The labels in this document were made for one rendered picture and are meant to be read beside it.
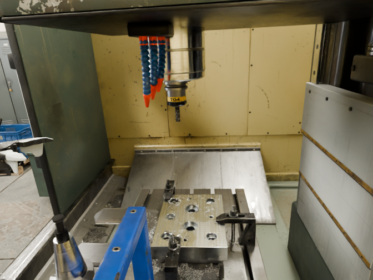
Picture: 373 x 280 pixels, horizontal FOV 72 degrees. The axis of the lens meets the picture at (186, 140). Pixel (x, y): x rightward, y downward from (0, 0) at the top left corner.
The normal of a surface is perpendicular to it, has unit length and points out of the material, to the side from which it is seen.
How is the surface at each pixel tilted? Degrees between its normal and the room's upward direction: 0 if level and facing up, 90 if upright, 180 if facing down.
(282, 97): 90
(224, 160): 24
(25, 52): 90
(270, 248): 0
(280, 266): 0
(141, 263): 90
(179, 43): 90
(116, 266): 0
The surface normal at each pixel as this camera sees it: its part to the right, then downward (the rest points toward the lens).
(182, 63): 0.29, 0.30
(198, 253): -0.07, 0.33
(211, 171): -0.07, -0.72
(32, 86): 1.00, -0.02
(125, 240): -0.05, -0.94
